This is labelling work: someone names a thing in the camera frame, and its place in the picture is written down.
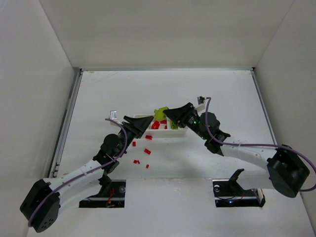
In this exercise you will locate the white divided sorting tray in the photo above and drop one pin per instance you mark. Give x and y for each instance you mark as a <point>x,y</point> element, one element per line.
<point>161,132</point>

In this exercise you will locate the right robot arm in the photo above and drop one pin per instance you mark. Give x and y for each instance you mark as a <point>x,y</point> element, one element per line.
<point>280,167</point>

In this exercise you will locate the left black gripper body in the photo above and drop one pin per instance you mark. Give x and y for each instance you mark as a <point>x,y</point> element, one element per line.
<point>131,127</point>

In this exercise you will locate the red lego brick near tray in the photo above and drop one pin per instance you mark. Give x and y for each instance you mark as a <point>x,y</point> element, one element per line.
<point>149,137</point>

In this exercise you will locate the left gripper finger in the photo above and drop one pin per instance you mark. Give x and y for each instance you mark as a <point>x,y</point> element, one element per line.
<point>142,123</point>
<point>131,120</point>

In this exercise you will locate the green duplo brick in tray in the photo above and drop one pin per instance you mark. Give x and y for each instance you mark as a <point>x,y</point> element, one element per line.
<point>173,125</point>

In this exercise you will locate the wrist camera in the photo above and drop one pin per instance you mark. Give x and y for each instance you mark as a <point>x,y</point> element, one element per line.
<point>113,116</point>
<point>200,103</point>

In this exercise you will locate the dark green duplo brick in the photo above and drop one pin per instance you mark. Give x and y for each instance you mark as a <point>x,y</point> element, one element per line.
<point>159,115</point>

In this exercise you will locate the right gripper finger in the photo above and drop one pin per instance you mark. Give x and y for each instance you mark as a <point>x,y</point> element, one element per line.
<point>178,115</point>
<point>180,124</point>

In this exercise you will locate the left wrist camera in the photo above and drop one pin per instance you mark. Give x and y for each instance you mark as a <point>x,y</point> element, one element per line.
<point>113,116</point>

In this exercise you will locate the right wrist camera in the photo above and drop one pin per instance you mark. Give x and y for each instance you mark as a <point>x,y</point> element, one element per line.
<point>200,103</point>

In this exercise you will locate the red arch lego piece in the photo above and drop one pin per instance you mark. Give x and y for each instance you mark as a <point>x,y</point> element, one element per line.
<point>155,125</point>

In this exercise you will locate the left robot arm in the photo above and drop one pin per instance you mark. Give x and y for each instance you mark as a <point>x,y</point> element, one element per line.
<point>47,198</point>

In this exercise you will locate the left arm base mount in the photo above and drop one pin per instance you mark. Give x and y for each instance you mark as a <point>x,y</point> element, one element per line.
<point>110,195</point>

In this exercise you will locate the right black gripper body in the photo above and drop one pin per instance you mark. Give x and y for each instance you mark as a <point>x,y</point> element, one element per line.
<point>186,115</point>

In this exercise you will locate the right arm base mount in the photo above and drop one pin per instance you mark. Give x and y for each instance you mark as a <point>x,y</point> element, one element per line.
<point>228,193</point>

